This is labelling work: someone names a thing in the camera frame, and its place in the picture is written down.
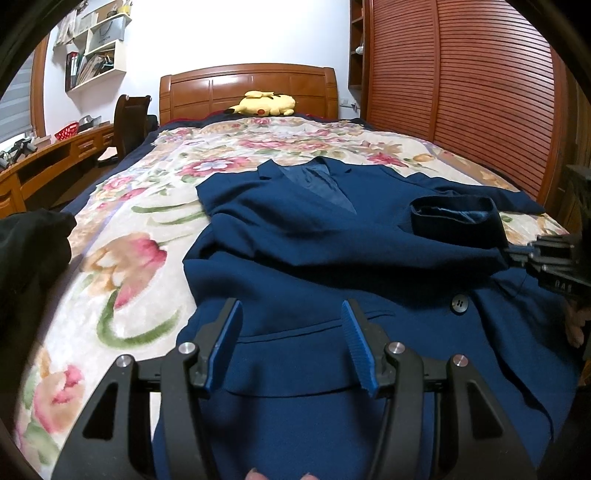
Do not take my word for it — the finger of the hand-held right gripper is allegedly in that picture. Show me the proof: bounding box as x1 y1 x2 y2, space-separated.
504 240 543 261
510 258 548 280

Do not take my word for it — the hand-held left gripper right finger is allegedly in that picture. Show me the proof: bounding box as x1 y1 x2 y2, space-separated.
341 299 539 480

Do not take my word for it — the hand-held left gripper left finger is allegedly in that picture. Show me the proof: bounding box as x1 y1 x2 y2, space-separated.
51 298 244 480

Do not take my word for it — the navy blue suit jacket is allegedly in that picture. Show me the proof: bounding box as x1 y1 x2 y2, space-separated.
152 156 583 480

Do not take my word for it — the person's right hand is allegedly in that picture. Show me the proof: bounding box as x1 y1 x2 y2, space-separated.
566 302 591 349

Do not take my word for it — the person's left hand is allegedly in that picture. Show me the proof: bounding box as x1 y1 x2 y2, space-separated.
245 467 324 480

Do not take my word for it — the dark wooden furniture piece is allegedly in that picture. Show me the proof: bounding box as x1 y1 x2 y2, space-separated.
564 164 591 224

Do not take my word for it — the floral printed blanket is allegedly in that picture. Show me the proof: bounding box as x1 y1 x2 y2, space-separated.
14 115 571 467

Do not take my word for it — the wooden louvered wardrobe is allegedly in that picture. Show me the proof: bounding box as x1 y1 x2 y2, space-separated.
348 0 591 222

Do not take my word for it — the black cloth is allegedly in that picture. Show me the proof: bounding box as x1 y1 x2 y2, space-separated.
0 209 77 416

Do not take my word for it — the dark wooden chair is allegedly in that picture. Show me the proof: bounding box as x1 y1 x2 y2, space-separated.
98 95 152 165

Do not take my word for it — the yellow plush toy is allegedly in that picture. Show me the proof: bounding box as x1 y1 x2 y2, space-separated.
225 90 296 117

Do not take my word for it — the wooden bed headboard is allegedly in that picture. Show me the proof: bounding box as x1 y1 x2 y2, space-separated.
159 63 339 127

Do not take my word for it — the wooden desk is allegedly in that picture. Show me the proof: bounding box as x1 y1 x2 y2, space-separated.
0 122 116 220

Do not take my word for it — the black desk gadget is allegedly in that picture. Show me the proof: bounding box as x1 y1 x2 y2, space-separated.
9 137 37 160

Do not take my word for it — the row of books and binders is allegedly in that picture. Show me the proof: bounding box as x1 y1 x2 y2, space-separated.
65 50 115 89

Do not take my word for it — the grey window blind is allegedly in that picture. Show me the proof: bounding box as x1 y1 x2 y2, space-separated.
0 51 35 148

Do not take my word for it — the white paper bag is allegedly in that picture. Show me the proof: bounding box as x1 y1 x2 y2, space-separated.
89 13 126 51

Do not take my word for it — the white wall shelf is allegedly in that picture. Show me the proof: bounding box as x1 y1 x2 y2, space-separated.
53 0 133 92

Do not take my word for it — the wooden window frame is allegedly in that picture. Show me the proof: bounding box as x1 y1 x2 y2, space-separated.
30 34 51 139

